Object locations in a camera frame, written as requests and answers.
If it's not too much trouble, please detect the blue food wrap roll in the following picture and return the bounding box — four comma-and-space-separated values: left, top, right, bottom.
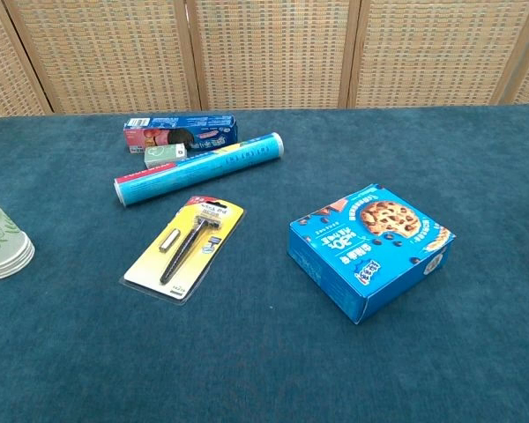
113, 130, 285, 207

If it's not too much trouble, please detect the long blue cookie box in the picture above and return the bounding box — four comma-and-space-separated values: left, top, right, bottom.
123, 115, 240, 155

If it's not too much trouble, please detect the blue chocolate chip cookie box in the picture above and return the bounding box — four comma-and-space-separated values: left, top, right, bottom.
287, 183, 457, 325

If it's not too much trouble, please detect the razor in yellow blister pack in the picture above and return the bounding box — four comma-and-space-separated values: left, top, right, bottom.
122, 196, 246, 307

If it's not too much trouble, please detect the teal tablecloth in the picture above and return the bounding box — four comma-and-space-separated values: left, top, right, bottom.
0, 104, 529, 423

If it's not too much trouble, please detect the small green tissue pack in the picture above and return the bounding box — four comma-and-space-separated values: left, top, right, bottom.
143, 143, 189, 169

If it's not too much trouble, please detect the woven wooden folding screen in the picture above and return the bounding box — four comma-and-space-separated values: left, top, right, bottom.
0, 0, 529, 119

